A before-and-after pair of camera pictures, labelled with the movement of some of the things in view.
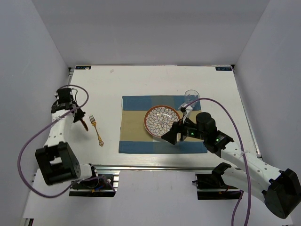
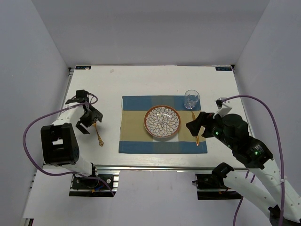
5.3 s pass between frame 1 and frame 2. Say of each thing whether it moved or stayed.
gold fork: stayed
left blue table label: stayed
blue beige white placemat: stayed
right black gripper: moved
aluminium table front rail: stayed
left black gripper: moved
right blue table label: stayed
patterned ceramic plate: stayed
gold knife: moved
